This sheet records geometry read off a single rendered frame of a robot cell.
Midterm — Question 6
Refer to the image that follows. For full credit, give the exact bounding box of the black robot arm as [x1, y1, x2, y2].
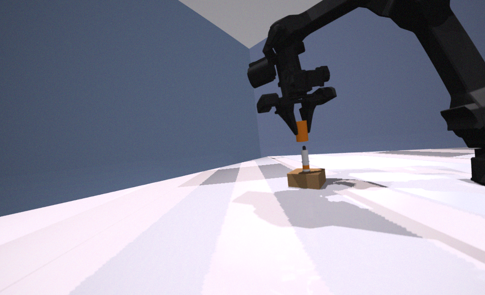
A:
[247, 0, 485, 186]

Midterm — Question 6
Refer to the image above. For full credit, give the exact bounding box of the white marker with orange band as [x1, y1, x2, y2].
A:
[301, 146, 310, 172]

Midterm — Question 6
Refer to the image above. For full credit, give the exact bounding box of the tan square block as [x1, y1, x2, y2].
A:
[287, 168, 326, 190]

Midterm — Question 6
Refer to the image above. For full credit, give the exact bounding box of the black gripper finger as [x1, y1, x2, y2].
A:
[274, 103, 298, 135]
[299, 100, 321, 133]

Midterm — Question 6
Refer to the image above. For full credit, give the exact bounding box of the brown cylinder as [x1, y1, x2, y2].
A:
[296, 120, 308, 142]

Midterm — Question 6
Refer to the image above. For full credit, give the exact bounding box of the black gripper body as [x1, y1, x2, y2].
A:
[257, 66, 337, 113]

